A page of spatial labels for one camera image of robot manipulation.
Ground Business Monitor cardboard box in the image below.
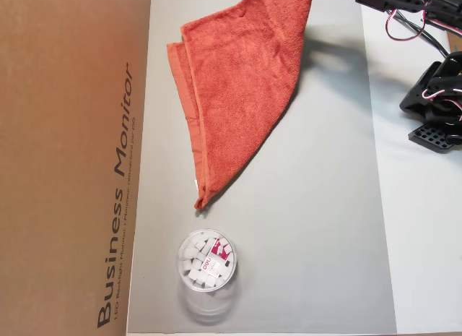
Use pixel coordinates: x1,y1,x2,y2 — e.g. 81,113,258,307
0,0,153,336

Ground red white paper label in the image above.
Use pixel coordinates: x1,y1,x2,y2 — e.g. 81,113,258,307
201,237,232,276

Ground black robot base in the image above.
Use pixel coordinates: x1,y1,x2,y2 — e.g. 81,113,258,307
398,52,462,155

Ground black camera cable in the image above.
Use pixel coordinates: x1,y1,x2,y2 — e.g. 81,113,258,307
388,9,456,59

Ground grey table mat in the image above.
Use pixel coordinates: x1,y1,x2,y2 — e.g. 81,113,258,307
126,0,398,334

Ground orange terry towel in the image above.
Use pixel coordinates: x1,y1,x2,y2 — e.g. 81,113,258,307
166,0,314,211

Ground clear plastic jar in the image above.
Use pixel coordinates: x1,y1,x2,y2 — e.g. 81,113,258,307
175,227,243,324

